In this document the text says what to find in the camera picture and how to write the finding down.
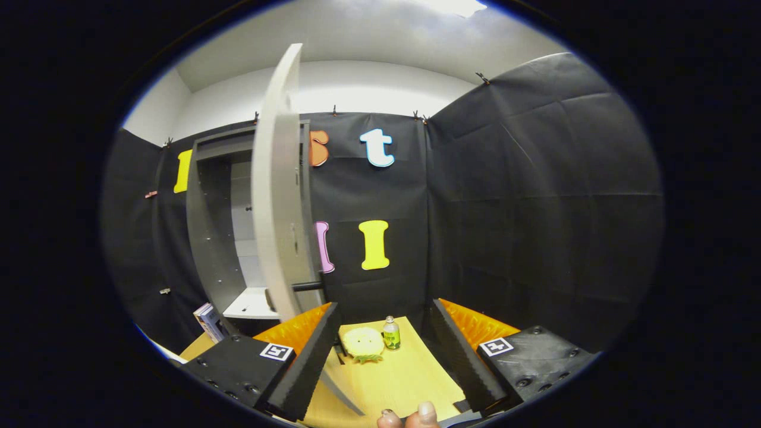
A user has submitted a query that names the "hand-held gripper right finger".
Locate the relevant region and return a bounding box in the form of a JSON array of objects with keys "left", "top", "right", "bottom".
[{"left": 429, "top": 298, "right": 600, "bottom": 417}]

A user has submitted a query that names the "black backdrop cloth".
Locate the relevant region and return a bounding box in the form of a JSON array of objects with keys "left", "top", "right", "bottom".
[{"left": 101, "top": 52, "right": 663, "bottom": 357}]

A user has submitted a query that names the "yellow pineapple plush toy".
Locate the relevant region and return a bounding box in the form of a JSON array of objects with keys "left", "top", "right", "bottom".
[{"left": 342, "top": 326, "right": 386, "bottom": 365}]

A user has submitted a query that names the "grey shoe cabinet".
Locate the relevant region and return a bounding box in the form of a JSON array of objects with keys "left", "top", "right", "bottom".
[{"left": 186, "top": 121, "right": 325, "bottom": 335}]

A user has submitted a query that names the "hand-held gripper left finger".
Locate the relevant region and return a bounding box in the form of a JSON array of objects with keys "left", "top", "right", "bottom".
[{"left": 180, "top": 302, "right": 342, "bottom": 423}]

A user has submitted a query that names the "long ceiling light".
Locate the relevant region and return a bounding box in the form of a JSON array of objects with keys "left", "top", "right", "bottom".
[{"left": 416, "top": 0, "right": 489, "bottom": 18}]

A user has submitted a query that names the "small green bottle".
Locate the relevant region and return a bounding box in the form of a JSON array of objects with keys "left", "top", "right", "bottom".
[{"left": 382, "top": 316, "right": 402, "bottom": 351}]

